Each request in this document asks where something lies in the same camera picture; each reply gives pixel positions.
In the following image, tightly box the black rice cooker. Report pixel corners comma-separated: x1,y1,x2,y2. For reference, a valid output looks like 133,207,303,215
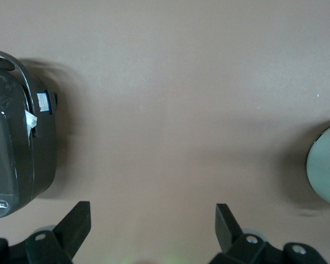
0,48,59,220

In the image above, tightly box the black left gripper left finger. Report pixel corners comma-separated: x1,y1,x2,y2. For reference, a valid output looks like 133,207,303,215
25,201,91,264

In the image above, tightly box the grey steel cooking pot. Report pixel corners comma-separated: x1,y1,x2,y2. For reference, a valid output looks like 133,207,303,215
305,118,330,211

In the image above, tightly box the brown table cloth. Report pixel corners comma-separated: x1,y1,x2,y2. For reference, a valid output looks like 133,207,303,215
0,0,330,264

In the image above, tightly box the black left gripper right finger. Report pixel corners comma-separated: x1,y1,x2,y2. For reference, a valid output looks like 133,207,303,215
210,203,266,264

